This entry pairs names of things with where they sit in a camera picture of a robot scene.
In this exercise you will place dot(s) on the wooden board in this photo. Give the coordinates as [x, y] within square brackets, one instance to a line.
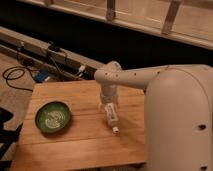
[87, 142]

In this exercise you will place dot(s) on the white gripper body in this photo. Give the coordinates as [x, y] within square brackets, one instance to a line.
[108, 94]

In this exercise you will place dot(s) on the metal floor rail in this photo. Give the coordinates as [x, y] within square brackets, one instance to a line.
[64, 57]

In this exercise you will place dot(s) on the white plastic bottle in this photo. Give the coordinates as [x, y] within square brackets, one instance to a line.
[112, 118]

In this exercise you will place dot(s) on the black clamp on rail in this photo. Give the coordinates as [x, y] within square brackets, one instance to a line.
[54, 48]

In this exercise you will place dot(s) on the blue device on floor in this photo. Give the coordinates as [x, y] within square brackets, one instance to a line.
[41, 76]

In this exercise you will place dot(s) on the black object at left edge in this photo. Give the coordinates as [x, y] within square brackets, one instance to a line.
[7, 137]

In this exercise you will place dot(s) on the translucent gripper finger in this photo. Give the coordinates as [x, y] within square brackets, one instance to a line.
[100, 106]
[117, 105]

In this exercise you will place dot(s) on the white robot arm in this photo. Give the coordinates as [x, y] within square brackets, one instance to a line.
[178, 112]

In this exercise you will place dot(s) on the green ceramic bowl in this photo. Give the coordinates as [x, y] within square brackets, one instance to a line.
[53, 117]

